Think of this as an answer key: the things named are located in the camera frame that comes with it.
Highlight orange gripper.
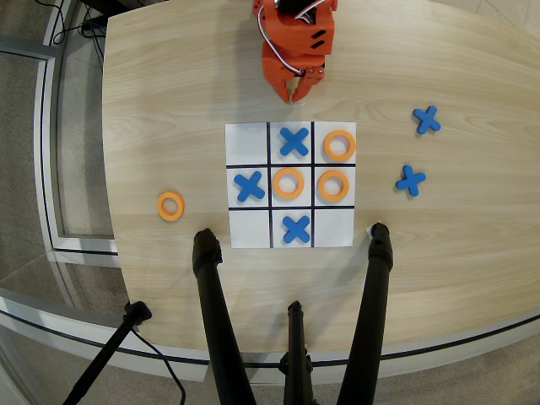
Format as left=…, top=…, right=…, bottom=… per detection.
left=261, top=16, right=338, bottom=105

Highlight orange foam ring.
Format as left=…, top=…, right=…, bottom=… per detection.
left=156, top=191, right=186, bottom=223
left=323, top=129, right=357, bottom=162
left=273, top=167, right=305, bottom=200
left=316, top=170, right=351, bottom=203

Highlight blue foam cross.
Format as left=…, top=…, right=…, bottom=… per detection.
left=279, top=127, right=311, bottom=156
left=395, top=165, right=427, bottom=197
left=282, top=215, right=312, bottom=245
left=234, top=171, right=266, bottom=203
left=412, top=105, right=442, bottom=135

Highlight white tic-tac-toe grid sheet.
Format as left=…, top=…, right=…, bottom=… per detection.
left=224, top=121, right=358, bottom=249

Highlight short black tripod leg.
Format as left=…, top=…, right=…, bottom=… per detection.
left=278, top=300, right=316, bottom=405

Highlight thin black stand leg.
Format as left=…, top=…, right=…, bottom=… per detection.
left=62, top=300, right=153, bottom=405

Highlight white robot servo cable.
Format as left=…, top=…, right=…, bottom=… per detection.
left=255, top=0, right=322, bottom=79

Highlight black cable bundle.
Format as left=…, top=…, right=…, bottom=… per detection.
left=49, top=0, right=107, bottom=64

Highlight grey metal floor frame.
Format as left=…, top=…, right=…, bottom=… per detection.
left=0, top=35, right=123, bottom=267

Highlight black floor cable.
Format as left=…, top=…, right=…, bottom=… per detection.
left=130, top=328, right=186, bottom=405

